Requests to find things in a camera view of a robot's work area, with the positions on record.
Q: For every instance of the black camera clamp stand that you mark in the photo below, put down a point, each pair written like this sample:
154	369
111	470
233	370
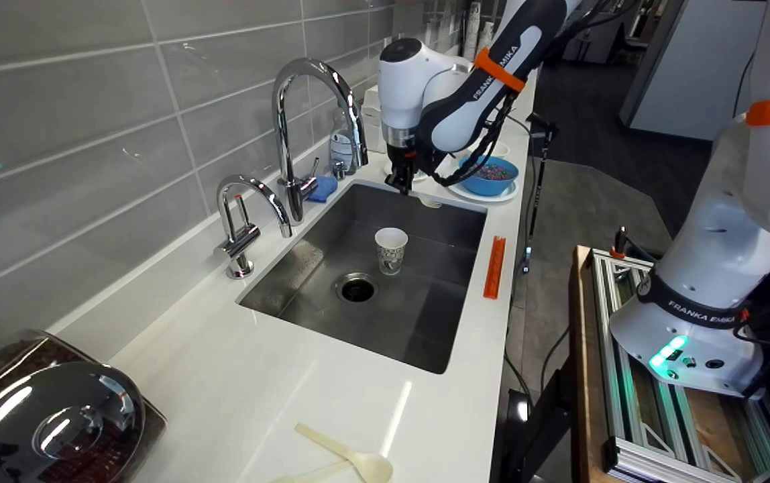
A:
541	135

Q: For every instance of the large white plate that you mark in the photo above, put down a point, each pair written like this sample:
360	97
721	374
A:
478	193

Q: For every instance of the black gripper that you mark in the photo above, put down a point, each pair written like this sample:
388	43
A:
404	152

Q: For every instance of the cream plastic spoon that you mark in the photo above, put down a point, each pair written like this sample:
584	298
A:
359	460

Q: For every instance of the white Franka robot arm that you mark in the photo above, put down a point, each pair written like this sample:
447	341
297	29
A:
714	259

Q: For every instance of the aluminium rail base frame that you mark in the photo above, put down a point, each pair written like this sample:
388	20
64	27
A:
642	431

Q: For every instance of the white paper cup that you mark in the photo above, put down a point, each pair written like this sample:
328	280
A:
390	249

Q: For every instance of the white refrigerator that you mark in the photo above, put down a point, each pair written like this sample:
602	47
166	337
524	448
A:
689	62

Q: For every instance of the blue sponge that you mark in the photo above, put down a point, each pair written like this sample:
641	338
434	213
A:
323	189

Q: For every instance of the orange strip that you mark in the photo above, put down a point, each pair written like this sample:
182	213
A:
494	268

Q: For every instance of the wooden board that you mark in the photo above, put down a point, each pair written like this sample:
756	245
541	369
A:
590	357

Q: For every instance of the small chrome faucet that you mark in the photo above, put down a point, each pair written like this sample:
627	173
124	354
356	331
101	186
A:
241	237

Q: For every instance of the stainless steel sink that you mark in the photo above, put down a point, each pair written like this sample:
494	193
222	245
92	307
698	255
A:
312	284

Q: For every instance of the blue bowl of colourful beads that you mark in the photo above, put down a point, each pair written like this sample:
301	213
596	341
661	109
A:
494	177

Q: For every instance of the tall chrome gooseneck faucet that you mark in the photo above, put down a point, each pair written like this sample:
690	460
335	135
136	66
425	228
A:
288	115

